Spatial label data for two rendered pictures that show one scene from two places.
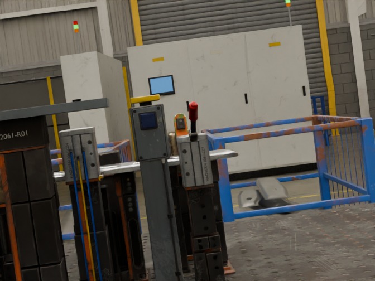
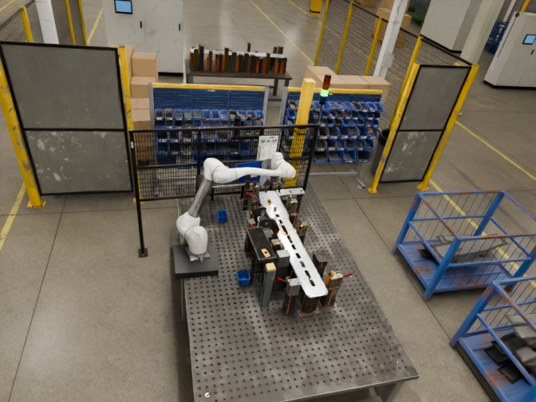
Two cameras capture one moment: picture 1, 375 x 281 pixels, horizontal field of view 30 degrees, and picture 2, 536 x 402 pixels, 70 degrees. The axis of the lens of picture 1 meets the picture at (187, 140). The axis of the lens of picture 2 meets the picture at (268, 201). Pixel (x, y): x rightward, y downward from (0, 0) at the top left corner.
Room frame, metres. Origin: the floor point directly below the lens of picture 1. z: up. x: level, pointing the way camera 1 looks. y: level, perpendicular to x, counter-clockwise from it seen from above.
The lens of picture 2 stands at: (0.71, -1.83, 3.23)
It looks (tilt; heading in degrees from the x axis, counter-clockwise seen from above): 36 degrees down; 72
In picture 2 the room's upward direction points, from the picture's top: 9 degrees clockwise
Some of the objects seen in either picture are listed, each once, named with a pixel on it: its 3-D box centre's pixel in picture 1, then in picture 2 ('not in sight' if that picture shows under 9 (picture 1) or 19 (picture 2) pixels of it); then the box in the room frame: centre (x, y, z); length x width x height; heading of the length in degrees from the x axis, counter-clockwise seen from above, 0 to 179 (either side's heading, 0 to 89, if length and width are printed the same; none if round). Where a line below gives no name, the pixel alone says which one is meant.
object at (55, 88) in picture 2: not in sight; (76, 132); (-0.24, 2.52, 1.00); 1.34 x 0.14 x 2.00; 0
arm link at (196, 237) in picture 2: not in sight; (198, 238); (0.96, 0.69, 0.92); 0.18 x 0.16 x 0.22; 114
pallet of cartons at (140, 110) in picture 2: not in sight; (124, 117); (0.15, 3.98, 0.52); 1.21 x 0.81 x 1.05; 94
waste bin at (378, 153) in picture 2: not in sight; (388, 155); (4.25, 2.99, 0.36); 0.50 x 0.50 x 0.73
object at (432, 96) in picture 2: not in sight; (419, 133); (4.31, 2.54, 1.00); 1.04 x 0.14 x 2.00; 0
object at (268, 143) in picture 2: not in sight; (267, 147); (1.76, 1.61, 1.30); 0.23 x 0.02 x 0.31; 4
